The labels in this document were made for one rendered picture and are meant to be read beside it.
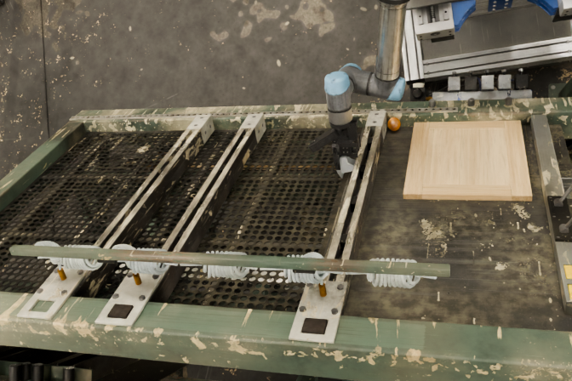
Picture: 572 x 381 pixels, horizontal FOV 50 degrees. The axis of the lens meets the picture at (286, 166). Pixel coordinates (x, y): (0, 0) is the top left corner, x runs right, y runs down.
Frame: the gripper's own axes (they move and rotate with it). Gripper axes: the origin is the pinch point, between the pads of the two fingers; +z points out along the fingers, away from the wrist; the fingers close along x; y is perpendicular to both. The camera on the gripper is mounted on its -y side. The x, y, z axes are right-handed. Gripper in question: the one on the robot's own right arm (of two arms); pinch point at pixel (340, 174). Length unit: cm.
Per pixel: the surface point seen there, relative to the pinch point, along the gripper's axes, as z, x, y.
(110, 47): 2, 146, -166
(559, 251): -2, -39, 63
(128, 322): -8, -80, -36
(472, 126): 0, 34, 42
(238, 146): -4.6, 10.6, -38.5
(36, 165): -1, 2, -120
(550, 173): -2, -1, 65
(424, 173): 0.3, 1.3, 27.3
